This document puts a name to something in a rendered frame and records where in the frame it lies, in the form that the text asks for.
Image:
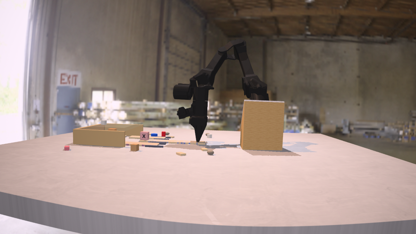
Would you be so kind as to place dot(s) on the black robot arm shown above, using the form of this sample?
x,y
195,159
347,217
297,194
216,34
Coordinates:
x,y
253,88

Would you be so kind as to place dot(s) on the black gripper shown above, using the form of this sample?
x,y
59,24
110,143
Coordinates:
x,y
199,119

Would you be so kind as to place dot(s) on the pink cube with black x marks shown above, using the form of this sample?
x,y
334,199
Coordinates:
x,y
144,135

